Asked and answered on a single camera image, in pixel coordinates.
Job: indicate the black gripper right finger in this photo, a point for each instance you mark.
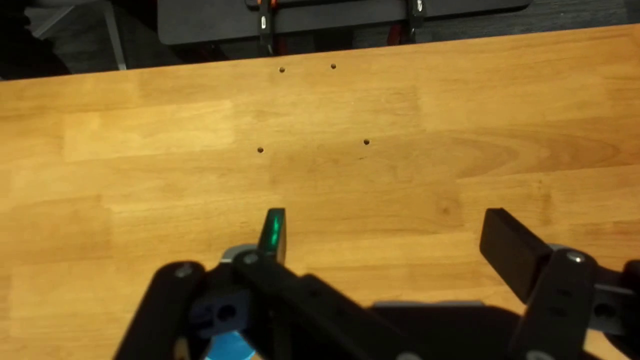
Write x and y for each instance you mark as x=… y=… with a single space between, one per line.
x=561 y=300

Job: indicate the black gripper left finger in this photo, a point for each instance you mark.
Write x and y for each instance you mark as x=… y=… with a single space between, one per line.
x=166 y=313

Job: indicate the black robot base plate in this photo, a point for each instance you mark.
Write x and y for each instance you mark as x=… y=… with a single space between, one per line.
x=332 y=21

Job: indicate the blue plastic cup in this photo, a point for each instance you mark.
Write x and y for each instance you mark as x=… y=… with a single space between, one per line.
x=227 y=348

